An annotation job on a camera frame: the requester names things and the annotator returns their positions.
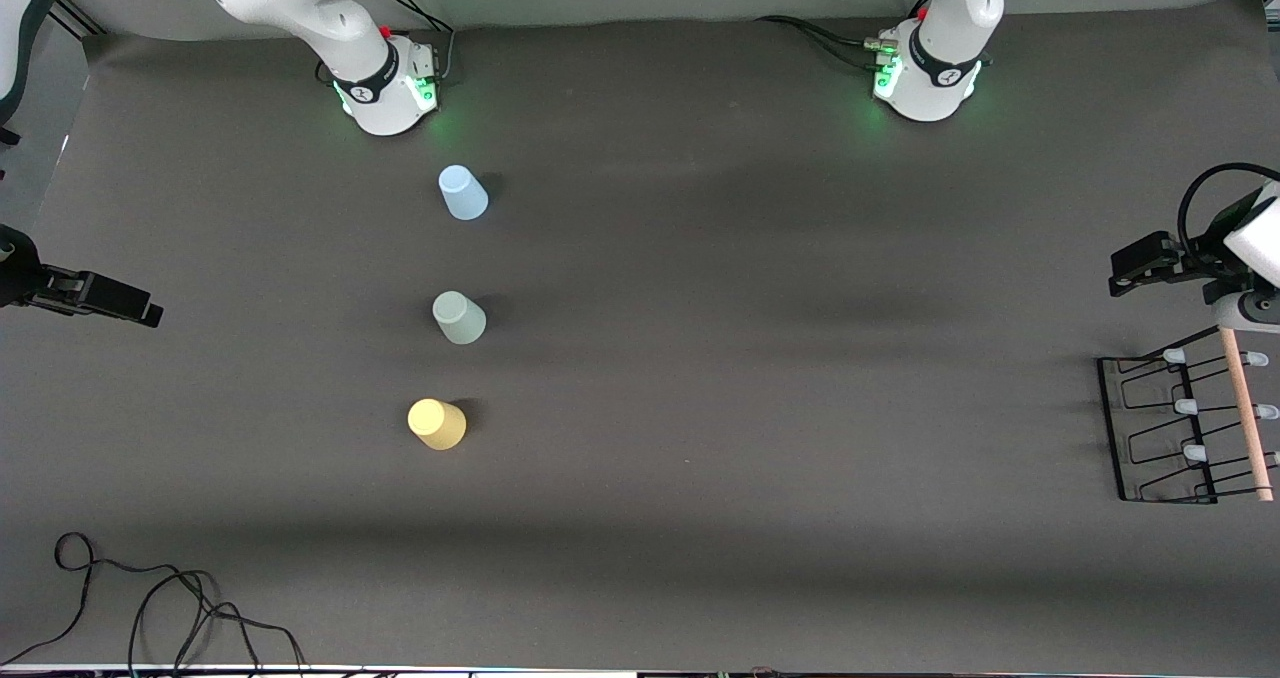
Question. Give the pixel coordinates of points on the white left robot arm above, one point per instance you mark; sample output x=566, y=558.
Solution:
x=940, y=78

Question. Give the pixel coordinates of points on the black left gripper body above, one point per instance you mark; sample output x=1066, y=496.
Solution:
x=1196, y=258

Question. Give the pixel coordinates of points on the yellow plastic cup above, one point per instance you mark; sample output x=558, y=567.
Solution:
x=437, y=426

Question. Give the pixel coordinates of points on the small black edge fixture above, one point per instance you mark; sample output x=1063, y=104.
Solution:
x=8, y=137

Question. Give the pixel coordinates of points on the dark grey table mat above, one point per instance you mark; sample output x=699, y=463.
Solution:
x=800, y=518

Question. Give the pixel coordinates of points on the pale green plastic cup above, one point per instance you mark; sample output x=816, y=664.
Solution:
x=459, y=320

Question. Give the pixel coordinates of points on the pale blue plastic cup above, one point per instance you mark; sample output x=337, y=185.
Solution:
x=463, y=196

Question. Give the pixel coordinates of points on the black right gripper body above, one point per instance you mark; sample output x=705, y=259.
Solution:
x=20, y=280

